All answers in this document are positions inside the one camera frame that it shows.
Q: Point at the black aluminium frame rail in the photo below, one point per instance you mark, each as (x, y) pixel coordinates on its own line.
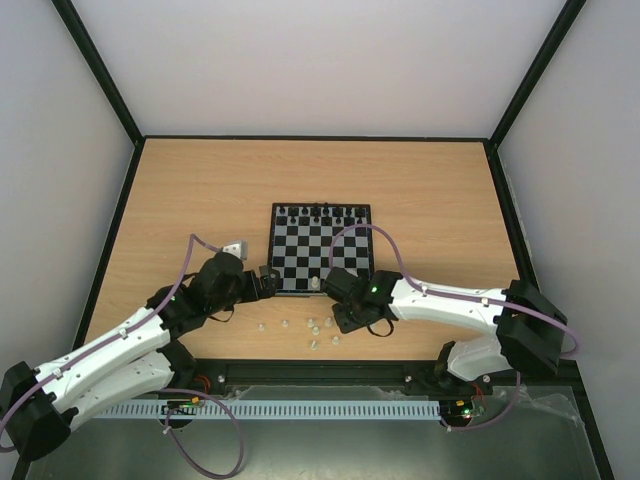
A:
(320, 372)

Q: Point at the right controller circuit board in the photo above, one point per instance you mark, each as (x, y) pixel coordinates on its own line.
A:
(464, 409)

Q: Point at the left controller circuit board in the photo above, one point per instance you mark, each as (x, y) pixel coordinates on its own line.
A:
(182, 406)

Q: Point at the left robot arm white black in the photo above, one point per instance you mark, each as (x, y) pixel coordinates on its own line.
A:
(42, 406)

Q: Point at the black and silver chessboard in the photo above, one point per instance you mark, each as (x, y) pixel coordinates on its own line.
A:
(300, 252)

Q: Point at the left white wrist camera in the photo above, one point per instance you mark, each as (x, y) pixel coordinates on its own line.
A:
(238, 248)

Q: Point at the clear plastic sheet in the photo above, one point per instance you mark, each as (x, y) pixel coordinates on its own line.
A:
(525, 433)

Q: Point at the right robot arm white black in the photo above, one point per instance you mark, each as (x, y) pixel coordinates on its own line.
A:
(519, 328)

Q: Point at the light blue slotted cable duct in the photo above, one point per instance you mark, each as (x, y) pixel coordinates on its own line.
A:
(287, 410)

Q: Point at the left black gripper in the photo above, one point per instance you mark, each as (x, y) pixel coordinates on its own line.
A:
(268, 288)

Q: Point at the controller circuit board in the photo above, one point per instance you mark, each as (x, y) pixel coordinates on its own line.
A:
(464, 409)
(182, 406)

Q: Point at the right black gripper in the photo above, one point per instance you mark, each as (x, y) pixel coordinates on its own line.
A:
(348, 320)

